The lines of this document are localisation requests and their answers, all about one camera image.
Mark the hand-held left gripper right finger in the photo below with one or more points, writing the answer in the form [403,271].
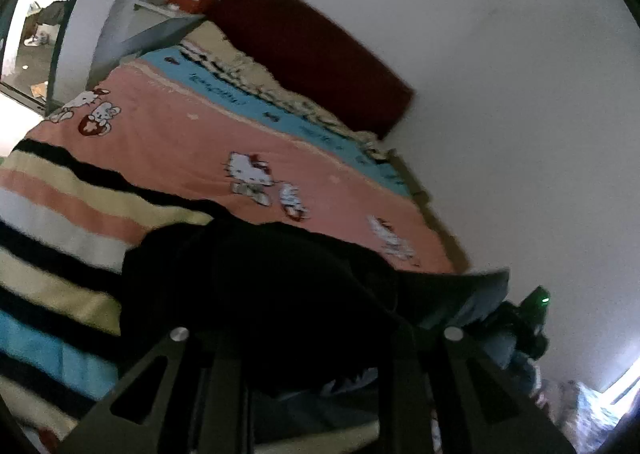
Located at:
[410,399]

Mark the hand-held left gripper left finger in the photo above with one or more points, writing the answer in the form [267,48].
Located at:
[220,389]

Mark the black hooded jacket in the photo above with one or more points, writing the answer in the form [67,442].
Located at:
[275,294]

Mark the blue and white cloth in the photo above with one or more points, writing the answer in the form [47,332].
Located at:
[585,409]

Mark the pink striped cartoon blanket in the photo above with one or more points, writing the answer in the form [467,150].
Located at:
[175,133]

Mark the dark red headboard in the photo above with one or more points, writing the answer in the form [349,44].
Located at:
[310,48]

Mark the grey wall shelf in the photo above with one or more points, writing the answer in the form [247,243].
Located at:
[150,33]

